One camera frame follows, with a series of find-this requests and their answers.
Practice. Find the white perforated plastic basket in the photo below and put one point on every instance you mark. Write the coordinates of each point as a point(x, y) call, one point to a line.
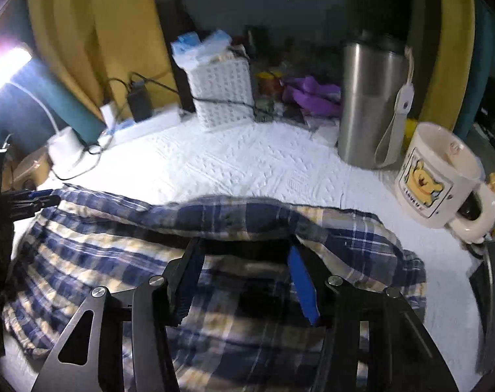
point(222, 94)

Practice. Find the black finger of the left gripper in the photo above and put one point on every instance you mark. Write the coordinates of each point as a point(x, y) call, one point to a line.
point(26, 203)

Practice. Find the black laptop edge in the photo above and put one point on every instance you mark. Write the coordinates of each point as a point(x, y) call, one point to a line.
point(482, 281)

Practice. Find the yellow curtain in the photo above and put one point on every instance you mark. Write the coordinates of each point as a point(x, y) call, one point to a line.
point(95, 46)

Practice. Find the beige lidded container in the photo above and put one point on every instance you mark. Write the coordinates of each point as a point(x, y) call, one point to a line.
point(33, 170)

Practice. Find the purple cloth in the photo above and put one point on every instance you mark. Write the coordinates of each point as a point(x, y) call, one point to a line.
point(316, 99)

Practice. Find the stainless steel tumbler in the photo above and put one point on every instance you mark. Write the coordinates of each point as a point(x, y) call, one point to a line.
point(377, 94)

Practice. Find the blue yellow plaid pants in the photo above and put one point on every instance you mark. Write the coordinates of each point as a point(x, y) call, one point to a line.
point(245, 330)

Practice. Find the black power adapter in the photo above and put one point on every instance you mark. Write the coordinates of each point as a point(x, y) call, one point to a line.
point(139, 102)

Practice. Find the white USB charger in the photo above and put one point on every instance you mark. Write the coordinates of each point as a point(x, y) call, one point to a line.
point(110, 113)

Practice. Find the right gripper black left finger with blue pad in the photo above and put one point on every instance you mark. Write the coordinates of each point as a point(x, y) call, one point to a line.
point(89, 353)

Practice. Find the white power strip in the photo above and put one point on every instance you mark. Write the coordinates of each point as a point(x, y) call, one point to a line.
point(130, 130)

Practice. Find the teal curtain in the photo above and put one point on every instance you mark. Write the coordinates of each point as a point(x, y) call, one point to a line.
point(22, 116)

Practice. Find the orange lidded jar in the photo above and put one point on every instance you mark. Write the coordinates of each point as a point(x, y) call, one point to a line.
point(269, 83)

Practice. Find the blue plastic bags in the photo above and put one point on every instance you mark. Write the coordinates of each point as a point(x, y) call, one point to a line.
point(189, 51)

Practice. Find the white desk lamp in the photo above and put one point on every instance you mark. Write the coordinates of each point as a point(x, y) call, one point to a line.
point(64, 148)

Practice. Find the cream bear cartoon mug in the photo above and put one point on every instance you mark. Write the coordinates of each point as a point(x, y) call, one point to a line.
point(440, 184)

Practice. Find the white textured bedspread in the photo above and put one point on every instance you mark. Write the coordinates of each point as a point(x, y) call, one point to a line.
point(284, 162)

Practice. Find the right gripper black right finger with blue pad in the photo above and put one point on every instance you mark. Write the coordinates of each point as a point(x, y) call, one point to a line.
point(374, 341)

